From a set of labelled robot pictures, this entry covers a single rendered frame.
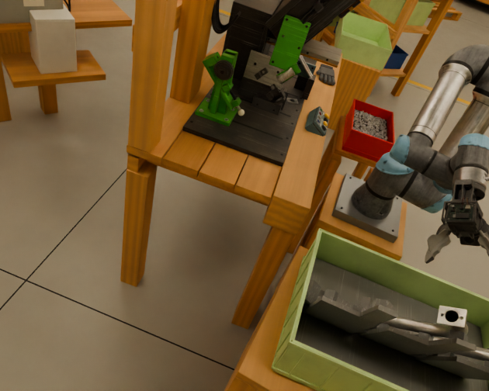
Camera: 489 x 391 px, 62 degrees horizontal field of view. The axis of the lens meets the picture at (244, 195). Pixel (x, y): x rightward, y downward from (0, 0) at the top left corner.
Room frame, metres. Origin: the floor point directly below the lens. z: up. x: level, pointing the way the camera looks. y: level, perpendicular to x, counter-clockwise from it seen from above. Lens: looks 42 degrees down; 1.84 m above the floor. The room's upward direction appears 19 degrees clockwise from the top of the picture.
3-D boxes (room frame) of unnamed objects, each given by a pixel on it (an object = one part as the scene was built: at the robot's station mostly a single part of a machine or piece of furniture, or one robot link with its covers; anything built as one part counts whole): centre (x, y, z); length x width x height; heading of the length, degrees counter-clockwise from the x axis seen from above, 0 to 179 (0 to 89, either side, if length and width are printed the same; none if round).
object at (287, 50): (1.76, 0.02, 1.17); 0.13 x 0.12 x 0.20; 178
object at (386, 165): (1.22, -0.47, 1.05); 0.13 x 0.12 x 0.14; 73
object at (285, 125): (1.84, 0.08, 0.89); 1.10 x 0.42 x 0.02; 178
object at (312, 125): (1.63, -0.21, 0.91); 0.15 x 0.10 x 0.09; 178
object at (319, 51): (1.91, -0.02, 1.11); 0.39 x 0.16 x 0.03; 88
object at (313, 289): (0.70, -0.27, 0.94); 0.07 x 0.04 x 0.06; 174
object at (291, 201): (1.82, -0.20, 0.82); 1.50 x 0.14 x 0.15; 178
